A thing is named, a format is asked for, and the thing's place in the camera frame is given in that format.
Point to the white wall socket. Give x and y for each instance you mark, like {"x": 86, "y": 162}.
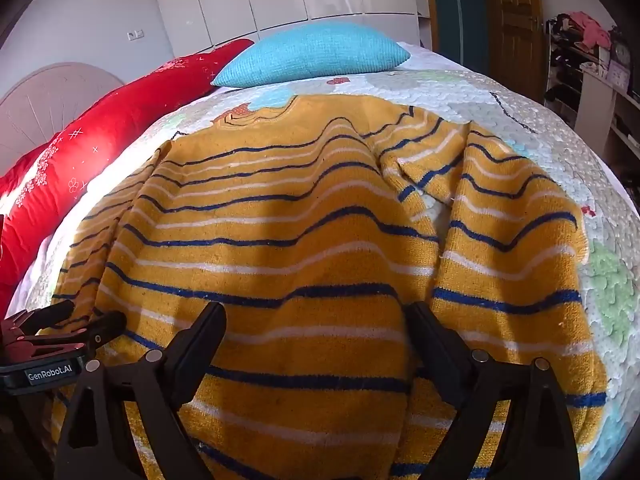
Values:
{"x": 135, "y": 34}

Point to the small desk clock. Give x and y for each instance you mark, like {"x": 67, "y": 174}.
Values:
{"x": 621, "y": 62}

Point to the pink clothes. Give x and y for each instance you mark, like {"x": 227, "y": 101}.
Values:
{"x": 590, "y": 27}

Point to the blue knitted pillow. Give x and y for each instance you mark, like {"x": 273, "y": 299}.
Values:
{"x": 310, "y": 52}

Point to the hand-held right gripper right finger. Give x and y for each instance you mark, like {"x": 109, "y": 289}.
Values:
{"x": 430, "y": 340}

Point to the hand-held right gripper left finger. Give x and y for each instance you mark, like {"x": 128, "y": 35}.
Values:
{"x": 202, "y": 340}

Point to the printed quilted bedspread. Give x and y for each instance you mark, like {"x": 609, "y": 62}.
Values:
{"x": 525, "y": 110}

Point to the cluttered shelf rack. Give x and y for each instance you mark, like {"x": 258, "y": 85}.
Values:
{"x": 595, "y": 105}

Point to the teal wall panel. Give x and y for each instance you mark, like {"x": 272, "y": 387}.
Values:
{"x": 457, "y": 10}

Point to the yellow striped sweater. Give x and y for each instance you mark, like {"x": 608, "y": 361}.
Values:
{"x": 300, "y": 210}

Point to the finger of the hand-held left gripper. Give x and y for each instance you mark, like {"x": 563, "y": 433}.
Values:
{"x": 102, "y": 327}
{"x": 40, "y": 317}

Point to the brown wooden door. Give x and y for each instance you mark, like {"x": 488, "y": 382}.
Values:
{"x": 515, "y": 20}

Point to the red embroidered pillow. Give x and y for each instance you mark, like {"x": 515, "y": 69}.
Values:
{"x": 100, "y": 130}

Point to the round pale headboard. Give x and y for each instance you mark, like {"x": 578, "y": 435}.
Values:
{"x": 45, "y": 95}

